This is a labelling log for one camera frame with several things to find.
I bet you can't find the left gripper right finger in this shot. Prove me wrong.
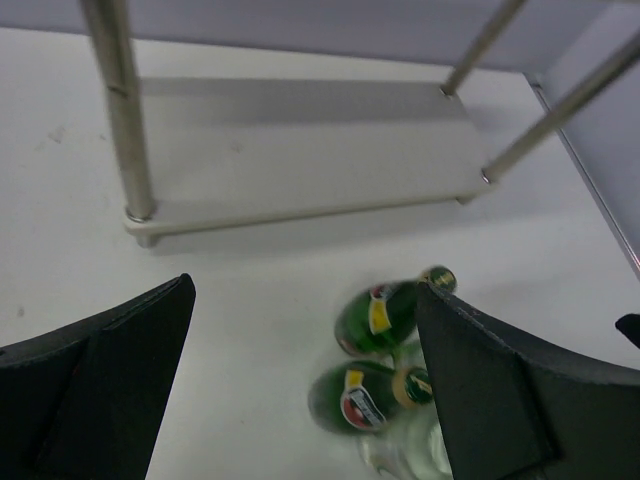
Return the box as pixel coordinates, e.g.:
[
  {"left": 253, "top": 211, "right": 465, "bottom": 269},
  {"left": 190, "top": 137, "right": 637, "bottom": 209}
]
[{"left": 416, "top": 282, "right": 639, "bottom": 479}]

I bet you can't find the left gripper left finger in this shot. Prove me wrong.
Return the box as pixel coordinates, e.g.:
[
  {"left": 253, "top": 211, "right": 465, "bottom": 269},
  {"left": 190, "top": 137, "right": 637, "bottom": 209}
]
[{"left": 1, "top": 274, "right": 195, "bottom": 479}]

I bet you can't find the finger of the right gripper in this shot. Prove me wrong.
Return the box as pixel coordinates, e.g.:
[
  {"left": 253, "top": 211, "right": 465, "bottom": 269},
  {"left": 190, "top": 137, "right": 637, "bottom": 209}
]
[{"left": 615, "top": 313, "right": 640, "bottom": 348}]

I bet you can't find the green glass bottle front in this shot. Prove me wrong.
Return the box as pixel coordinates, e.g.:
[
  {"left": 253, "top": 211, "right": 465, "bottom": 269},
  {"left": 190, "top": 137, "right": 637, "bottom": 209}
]
[{"left": 308, "top": 360, "right": 434, "bottom": 435}]

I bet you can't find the green glass bottle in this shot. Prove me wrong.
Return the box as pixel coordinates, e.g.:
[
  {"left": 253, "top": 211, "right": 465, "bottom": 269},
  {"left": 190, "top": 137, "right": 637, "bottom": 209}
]
[
  {"left": 308, "top": 360, "right": 434, "bottom": 435},
  {"left": 334, "top": 265, "right": 458, "bottom": 357}
]

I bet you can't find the white two-tier shelf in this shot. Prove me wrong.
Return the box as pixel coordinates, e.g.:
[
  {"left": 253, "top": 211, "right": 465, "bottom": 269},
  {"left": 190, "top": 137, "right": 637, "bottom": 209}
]
[{"left": 81, "top": 1, "right": 639, "bottom": 247}]

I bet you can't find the clear soda bottle front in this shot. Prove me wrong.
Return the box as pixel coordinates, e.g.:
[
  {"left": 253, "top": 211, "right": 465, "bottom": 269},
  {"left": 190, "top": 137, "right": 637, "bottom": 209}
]
[{"left": 358, "top": 403, "right": 453, "bottom": 480}]

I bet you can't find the clear soda bottle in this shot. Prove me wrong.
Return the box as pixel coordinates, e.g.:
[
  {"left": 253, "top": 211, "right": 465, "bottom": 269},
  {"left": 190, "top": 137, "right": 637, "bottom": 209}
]
[
  {"left": 391, "top": 340, "right": 426, "bottom": 370},
  {"left": 358, "top": 403, "right": 453, "bottom": 480}
]

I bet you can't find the clear soda bottle rear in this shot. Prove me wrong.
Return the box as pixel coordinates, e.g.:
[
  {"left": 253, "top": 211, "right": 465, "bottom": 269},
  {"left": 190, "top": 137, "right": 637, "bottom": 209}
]
[{"left": 391, "top": 340, "right": 426, "bottom": 370}]

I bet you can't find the green glass bottle rear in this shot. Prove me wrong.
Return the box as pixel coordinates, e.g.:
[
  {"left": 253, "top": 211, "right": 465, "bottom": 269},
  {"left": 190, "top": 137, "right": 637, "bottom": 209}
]
[{"left": 334, "top": 265, "right": 458, "bottom": 357}]

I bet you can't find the aluminium side rail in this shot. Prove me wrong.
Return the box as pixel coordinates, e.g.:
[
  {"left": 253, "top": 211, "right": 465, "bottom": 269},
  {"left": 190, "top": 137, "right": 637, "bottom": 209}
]
[{"left": 524, "top": 72, "right": 640, "bottom": 281}]

